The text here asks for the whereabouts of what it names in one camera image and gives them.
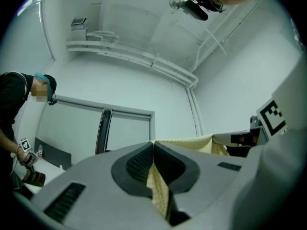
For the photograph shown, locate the white ceiling pipes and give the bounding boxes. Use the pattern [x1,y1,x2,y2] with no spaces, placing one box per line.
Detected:
[66,40,200,89]

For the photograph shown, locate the black head-mounted camera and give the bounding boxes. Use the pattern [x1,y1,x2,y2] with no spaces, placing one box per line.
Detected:
[179,0,209,22]

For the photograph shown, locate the cream waffle-knit clothing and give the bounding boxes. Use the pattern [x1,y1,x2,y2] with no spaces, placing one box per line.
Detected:
[145,133,230,221]

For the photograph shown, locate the white air conditioning unit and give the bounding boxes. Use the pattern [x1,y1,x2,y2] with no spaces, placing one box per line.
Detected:
[71,17,89,42]

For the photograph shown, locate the person's left forearm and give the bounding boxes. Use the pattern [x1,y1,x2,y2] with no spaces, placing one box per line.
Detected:
[232,127,307,230]

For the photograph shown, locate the white vertical pipes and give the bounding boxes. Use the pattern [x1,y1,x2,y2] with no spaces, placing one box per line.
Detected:
[186,86,205,137]

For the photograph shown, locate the dark grey desk partition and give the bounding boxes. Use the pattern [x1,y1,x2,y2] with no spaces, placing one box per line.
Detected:
[33,137,72,171]

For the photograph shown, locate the white framed window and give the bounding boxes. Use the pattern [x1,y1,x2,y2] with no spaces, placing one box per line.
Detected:
[40,94,155,164]

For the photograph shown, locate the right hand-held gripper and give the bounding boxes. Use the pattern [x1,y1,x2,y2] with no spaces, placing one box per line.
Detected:
[213,54,307,148]

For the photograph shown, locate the brown striped object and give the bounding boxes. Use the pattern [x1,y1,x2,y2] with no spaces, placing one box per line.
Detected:
[22,168,47,188]

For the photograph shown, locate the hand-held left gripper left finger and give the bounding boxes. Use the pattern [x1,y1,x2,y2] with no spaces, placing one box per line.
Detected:
[111,141,154,199]

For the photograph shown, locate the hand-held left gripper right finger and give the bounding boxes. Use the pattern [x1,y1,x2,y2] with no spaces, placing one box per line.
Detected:
[153,141,201,194]

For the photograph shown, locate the thin-rimmed glasses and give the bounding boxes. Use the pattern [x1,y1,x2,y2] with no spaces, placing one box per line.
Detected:
[205,0,227,12]

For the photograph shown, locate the black window strip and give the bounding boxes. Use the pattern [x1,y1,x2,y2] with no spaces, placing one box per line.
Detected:
[95,108,113,155]

